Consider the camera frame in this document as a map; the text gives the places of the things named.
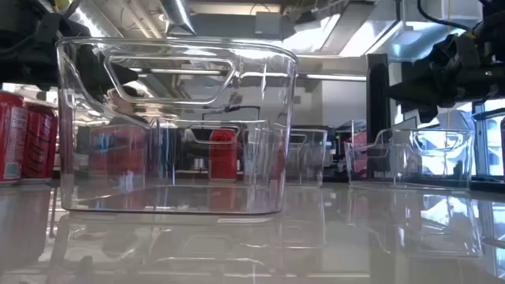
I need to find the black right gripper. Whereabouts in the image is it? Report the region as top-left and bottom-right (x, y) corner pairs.
(384, 23), (505, 123)

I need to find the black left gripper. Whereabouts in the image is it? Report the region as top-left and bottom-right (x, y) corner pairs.
(0, 15), (139, 99)

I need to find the red Fanta can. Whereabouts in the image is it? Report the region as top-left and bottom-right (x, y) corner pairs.
(88, 125), (119, 182)
(114, 125), (150, 182)

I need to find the red Coke Zero can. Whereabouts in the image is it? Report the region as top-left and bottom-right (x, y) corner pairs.
(20, 100), (59, 185)
(208, 129), (238, 181)
(0, 90), (29, 186)

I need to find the clear plastic bin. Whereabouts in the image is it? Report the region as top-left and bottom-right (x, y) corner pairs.
(151, 118), (329, 187)
(344, 126), (476, 191)
(56, 36), (300, 217)

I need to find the grey ceiling box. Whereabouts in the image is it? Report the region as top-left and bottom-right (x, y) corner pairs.
(254, 11), (296, 40)

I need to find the black vertical post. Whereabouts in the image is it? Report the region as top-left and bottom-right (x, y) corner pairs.
(365, 53), (391, 179)

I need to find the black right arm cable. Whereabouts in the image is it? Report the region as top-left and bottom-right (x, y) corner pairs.
(416, 0), (474, 33)

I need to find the silver ceiling duct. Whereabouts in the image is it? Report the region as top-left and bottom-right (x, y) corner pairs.
(159, 0), (197, 36)

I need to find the black table frame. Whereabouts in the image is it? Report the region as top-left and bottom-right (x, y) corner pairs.
(323, 173), (505, 195)

